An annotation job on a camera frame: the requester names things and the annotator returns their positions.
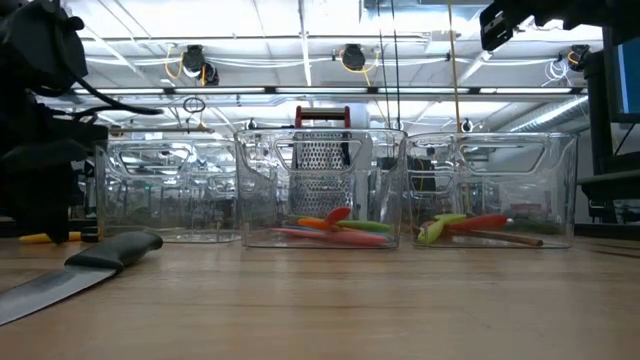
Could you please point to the red silicone spoon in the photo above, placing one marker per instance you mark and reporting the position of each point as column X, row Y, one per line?
column 482, row 222

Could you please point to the green silicone spatula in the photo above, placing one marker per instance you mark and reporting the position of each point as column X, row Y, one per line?
column 370, row 226

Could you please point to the orange silicone spatula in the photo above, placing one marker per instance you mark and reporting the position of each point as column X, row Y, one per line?
column 312, row 224

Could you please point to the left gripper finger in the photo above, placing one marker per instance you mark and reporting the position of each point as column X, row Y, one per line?
column 30, row 200
column 59, row 205

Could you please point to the yellow silicone spatula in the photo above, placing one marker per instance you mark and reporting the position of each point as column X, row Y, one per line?
column 32, row 238

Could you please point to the pink silicone spatula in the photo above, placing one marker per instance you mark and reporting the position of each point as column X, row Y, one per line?
column 360, row 239

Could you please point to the black monitor stand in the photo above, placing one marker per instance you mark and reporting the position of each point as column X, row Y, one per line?
column 599, row 100

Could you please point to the lime green silicone spoon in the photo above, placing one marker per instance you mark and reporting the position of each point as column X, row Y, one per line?
column 432, row 232

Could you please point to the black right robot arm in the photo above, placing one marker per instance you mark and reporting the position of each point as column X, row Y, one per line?
column 590, row 12

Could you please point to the computer monitor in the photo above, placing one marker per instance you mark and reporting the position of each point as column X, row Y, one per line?
column 625, row 80

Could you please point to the long ceiling light bar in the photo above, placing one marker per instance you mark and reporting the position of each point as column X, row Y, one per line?
column 220, row 90

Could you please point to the clear plastic bin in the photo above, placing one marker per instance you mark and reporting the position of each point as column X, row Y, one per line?
column 150, row 210
column 390, row 190
column 550, row 200

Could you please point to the silver ventilation duct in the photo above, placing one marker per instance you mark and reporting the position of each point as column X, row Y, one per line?
column 550, row 112

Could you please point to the red silicone spatula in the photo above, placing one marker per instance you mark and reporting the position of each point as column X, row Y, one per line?
column 339, row 214

